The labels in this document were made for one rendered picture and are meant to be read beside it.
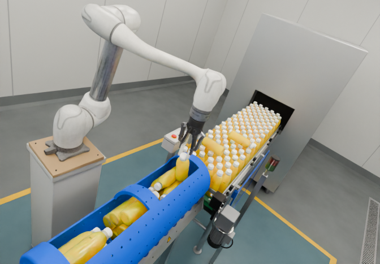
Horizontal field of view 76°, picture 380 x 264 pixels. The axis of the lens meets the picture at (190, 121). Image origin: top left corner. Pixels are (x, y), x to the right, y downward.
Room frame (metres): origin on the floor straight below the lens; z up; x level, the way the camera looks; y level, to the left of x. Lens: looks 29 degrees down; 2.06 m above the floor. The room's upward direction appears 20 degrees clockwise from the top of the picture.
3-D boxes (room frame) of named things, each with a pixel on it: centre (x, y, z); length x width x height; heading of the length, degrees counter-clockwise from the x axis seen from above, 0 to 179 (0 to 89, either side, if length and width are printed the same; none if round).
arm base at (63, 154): (1.07, 0.64, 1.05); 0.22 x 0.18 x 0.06; 152
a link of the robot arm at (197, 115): (0.99, -0.03, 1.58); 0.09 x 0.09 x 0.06
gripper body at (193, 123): (0.99, -0.03, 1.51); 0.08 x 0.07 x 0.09; 66
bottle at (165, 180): (1.04, 0.00, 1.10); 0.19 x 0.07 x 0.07; 156
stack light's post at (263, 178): (1.40, -0.62, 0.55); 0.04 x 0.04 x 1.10; 66
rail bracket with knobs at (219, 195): (1.16, -0.33, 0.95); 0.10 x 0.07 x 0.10; 66
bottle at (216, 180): (1.26, -0.29, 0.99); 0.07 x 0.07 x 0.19
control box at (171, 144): (1.51, 0.05, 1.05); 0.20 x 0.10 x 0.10; 156
